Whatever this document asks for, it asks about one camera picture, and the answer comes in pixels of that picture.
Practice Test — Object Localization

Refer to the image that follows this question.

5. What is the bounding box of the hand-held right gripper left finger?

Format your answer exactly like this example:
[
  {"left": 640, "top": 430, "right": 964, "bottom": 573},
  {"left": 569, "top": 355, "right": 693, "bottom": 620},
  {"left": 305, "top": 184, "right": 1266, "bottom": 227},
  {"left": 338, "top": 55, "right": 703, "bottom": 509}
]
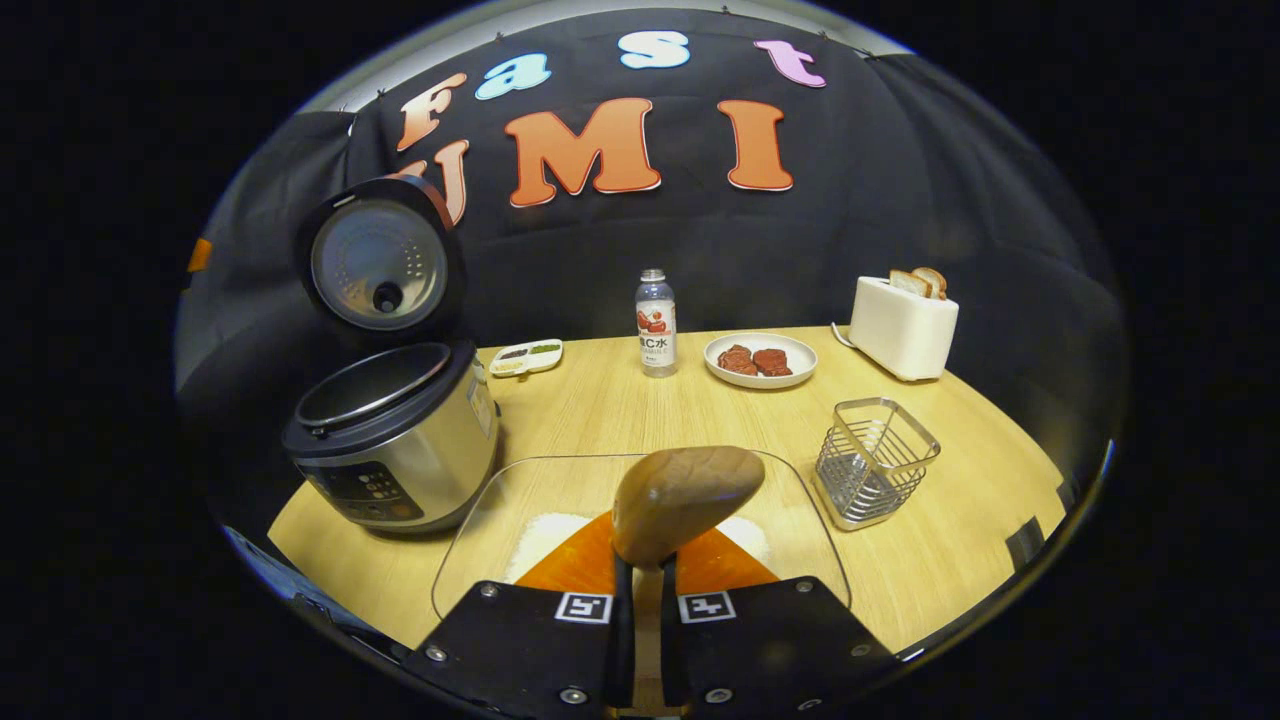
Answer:
[{"left": 405, "top": 510, "right": 637, "bottom": 720}]

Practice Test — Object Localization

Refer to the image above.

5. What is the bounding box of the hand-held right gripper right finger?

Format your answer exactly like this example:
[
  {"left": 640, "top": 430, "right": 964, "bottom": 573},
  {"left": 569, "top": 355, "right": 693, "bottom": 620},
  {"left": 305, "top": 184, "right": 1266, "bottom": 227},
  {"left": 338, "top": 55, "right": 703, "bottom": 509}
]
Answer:
[{"left": 660, "top": 525, "right": 896, "bottom": 716}]

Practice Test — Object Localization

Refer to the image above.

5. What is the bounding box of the wooden spoon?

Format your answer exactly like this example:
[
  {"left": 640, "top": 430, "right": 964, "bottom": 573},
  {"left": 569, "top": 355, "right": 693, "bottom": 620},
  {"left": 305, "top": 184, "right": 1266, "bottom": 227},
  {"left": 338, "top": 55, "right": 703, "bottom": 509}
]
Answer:
[{"left": 612, "top": 446, "right": 767, "bottom": 713}]

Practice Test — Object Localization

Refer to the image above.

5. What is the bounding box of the metal wire chopstick holder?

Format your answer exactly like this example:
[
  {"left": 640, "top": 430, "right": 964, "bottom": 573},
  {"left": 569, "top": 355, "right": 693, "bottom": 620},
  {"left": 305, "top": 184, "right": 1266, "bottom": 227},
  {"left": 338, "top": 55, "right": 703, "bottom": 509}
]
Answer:
[{"left": 813, "top": 397, "right": 942, "bottom": 531}]

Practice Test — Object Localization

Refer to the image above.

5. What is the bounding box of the black silver rice cooker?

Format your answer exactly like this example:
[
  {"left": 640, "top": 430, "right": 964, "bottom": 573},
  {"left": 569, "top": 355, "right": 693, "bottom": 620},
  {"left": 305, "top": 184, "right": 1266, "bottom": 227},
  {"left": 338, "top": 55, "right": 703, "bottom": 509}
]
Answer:
[{"left": 282, "top": 176, "right": 501, "bottom": 536}]

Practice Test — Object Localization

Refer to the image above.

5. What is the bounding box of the clear glass tray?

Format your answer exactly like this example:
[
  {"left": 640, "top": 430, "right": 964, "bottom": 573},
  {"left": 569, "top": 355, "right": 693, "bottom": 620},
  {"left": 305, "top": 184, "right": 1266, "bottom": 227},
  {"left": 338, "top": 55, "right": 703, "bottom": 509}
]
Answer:
[{"left": 432, "top": 452, "right": 853, "bottom": 621}]

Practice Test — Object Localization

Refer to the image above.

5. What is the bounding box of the white divided bean dish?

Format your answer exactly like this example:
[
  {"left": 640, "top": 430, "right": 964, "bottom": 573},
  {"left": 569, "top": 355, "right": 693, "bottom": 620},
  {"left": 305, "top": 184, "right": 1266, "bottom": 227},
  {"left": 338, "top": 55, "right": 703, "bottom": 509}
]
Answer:
[{"left": 488, "top": 339, "right": 564, "bottom": 378}]

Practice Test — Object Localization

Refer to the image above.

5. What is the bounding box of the clear drink bottle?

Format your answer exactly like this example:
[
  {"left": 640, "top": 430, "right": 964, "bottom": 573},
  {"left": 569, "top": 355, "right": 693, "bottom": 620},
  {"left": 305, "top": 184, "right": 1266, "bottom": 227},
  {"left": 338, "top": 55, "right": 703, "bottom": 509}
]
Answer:
[{"left": 636, "top": 268, "right": 678, "bottom": 378}]

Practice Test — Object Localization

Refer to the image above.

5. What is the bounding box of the white round plate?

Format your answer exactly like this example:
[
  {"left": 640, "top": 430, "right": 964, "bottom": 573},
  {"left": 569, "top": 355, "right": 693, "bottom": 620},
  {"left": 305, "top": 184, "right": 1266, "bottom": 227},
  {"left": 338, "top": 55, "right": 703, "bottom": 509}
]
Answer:
[{"left": 703, "top": 332, "right": 818, "bottom": 389}]

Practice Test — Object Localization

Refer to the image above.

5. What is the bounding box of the white toaster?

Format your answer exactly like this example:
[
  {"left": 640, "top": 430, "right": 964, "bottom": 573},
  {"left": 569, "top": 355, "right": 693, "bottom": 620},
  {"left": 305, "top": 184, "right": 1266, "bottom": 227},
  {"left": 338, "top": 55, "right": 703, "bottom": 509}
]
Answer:
[{"left": 849, "top": 276, "right": 960, "bottom": 382}]

